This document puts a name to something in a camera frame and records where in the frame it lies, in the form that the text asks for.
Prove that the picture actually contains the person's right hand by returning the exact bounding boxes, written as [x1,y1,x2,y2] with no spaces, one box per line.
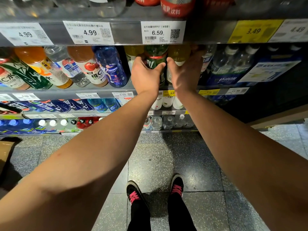
[167,47,205,94]

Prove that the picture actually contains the person's left hand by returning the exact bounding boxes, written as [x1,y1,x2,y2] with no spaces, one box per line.
[131,56,166,96]

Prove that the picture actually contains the yellow drink bottle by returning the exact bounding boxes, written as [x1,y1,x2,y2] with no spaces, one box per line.
[124,46,145,73]
[167,44,192,84]

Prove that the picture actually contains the green drink bottle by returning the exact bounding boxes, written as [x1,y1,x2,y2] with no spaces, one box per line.
[144,45,169,86]

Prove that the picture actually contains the person's right forearm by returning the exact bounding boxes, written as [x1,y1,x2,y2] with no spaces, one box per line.
[177,88,308,231]

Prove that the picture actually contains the person's left forearm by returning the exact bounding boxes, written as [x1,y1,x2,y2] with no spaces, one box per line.
[0,90,159,231]

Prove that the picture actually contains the white drink bottle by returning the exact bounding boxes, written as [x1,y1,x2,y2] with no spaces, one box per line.
[162,96,175,108]
[151,95,163,110]
[172,97,184,110]

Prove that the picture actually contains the clear slim bottle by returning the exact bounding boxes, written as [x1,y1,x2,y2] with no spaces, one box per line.
[200,44,217,73]

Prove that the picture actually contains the blue drink bottle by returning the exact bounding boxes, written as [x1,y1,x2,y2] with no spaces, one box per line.
[92,46,128,88]

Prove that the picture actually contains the row of small clear water bottles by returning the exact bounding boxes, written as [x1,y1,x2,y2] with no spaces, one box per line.
[143,114,196,131]

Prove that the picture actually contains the red drink can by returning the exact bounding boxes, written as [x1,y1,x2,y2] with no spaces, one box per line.
[133,0,161,7]
[160,0,196,18]

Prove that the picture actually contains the pack of white-capped water bottles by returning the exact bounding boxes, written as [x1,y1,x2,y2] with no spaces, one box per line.
[206,44,261,86]

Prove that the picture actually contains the brown bottle with apple label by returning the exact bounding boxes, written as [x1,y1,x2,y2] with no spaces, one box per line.
[67,46,109,87]

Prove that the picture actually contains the row of red black-capped bottles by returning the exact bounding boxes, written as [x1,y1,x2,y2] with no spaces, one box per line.
[70,117,104,130]

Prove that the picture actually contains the clear bottle with blue label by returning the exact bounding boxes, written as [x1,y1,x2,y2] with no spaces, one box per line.
[44,46,91,87]

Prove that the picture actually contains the blue bottle pack with white label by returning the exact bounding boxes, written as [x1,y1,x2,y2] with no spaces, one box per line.
[238,44,303,83]

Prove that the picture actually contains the row of dark blue bottles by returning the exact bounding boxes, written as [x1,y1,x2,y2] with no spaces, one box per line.
[0,98,121,112]

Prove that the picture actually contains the row of white-capped bottles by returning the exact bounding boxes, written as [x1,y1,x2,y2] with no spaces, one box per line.
[38,119,81,133]

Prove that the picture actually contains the wooden shelf base beam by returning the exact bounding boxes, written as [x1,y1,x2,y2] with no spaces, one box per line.
[247,104,308,130]

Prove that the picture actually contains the black right shoe pink laces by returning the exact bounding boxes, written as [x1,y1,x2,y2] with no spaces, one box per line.
[170,174,185,198]

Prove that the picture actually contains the black shoe pink laces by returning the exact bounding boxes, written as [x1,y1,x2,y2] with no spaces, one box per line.
[126,180,150,211]
[170,174,185,198]

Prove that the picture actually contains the orange drink bottle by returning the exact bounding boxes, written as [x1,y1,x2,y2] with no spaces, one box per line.
[14,47,73,89]

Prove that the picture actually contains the black left shoe pink laces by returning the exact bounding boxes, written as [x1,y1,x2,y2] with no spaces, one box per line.
[126,180,150,211]

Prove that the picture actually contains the green and white striped bottle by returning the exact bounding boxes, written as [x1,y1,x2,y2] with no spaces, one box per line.
[0,56,52,90]

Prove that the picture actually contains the person's right leg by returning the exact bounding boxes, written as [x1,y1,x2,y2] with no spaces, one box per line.
[167,192,197,231]

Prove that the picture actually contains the person's leg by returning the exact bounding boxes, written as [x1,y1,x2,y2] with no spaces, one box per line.
[167,192,197,231]
[127,197,152,231]

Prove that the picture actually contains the person's left leg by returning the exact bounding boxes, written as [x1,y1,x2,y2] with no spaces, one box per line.
[127,197,152,231]

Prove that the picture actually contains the row of blue-capped bottles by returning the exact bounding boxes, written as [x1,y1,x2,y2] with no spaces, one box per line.
[0,119,58,135]

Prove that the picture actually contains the brown cardboard box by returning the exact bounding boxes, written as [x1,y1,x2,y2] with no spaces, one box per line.
[0,141,15,176]

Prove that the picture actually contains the grey metal shelf rail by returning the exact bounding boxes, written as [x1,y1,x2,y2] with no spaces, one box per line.
[0,17,308,47]
[0,109,189,120]
[0,83,251,102]

